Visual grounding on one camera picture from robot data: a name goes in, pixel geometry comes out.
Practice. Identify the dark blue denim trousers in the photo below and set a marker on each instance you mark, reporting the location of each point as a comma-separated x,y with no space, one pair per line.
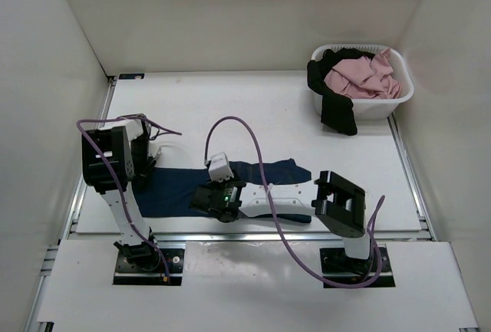
167,192

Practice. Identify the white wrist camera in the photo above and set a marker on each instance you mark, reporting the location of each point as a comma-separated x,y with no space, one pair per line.
157,153
219,169

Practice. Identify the black garment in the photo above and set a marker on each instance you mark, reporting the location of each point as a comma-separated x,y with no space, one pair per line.
336,110

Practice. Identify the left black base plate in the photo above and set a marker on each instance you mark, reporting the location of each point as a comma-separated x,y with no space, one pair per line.
174,261

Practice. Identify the dark label sticker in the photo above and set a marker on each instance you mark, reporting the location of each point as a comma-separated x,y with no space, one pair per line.
131,76

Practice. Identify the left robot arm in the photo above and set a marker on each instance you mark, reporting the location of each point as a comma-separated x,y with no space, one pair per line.
112,157

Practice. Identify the white laundry basket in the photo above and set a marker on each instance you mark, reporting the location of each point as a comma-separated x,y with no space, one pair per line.
376,109

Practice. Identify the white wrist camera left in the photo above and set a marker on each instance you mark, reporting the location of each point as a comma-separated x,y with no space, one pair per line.
157,153

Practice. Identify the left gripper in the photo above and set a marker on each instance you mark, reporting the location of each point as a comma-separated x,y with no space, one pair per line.
142,172

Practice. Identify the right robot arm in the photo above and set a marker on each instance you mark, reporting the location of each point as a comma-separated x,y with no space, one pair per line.
335,201

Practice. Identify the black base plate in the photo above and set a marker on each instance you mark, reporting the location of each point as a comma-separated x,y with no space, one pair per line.
336,266
174,261

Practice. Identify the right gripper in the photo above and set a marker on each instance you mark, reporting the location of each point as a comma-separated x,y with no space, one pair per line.
217,185

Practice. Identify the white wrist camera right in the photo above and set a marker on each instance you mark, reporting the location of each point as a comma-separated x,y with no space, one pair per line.
219,169

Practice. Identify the white foam cover board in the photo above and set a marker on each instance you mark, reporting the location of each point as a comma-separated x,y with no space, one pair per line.
234,286

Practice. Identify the pink garment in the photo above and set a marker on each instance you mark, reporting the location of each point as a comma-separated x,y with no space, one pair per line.
364,77

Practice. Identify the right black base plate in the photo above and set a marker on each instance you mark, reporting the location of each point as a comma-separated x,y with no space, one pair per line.
336,266

